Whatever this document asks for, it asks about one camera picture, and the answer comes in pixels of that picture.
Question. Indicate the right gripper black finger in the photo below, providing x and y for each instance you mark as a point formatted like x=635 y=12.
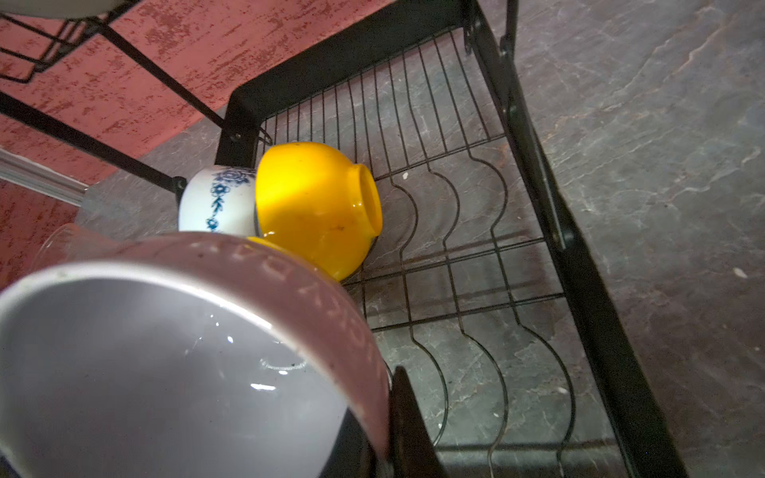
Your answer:
x=411 y=451

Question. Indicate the yellow bowl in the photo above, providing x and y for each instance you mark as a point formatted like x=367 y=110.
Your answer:
x=313 y=201

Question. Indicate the lavender white bowl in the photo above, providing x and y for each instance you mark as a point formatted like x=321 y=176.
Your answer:
x=189 y=355

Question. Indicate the blue floral white bowl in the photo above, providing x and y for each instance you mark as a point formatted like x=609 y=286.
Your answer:
x=220 y=200

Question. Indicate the pink drinking glass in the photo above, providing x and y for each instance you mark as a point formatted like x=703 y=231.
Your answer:
x=69 y=243

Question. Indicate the white plate blue rim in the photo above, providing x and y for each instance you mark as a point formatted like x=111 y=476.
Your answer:
x=58 y=9

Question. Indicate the black wire dish rack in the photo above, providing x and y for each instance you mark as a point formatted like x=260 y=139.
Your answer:
x=478 y=251

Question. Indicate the aluminium corner post left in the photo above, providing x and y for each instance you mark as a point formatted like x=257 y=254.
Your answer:
x=44 y=180

